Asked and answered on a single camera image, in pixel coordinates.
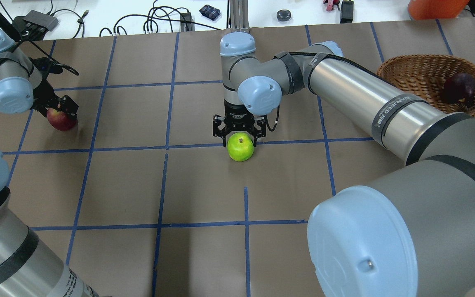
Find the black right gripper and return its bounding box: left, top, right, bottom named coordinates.
left=213, top=101, right=266, bottom=147

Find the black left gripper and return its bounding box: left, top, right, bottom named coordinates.
left=31, top=80, right=78, bottom=119

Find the red yellow apple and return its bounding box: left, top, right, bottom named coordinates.
left=47, top=108, right=78, bottom=132

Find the green apple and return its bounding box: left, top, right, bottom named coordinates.
left=226, top=132, right=254, bottom=162

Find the dark red apple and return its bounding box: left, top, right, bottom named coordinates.
left=440, top=73, right=475, bottom=107

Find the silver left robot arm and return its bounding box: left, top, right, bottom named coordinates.
left=0, top=29, right=98, bottom=297

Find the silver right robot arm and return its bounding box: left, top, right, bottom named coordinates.
left=213, top=32, right=475, bottom=297

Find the wicker basket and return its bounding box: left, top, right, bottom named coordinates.
left=377, top=54, right=475, bottom=117

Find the grey usb hub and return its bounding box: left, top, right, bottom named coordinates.
left=12, top=11, right=60, bottom=41

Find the dark round mouse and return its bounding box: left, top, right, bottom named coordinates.
left=276, top=9, right=292, bottom=22

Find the dark blue small pouch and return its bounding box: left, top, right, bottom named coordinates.
left=199, top=5, right=222, bottom=21

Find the red small device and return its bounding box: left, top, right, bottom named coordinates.
left=323, top=0, right=341, bottom=12

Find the black power adapter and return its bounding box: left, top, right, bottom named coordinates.
left=339, top=0, right=354, bottom=23

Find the orange cylinder container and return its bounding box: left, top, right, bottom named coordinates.
left=407, top=0, right=469, bottom=20

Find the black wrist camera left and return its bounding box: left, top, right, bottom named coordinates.
left=29, top=57, right=80, bottom=79

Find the aluminium frame post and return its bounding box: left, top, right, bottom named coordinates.
left=228, top=0, right=249, bottom=33

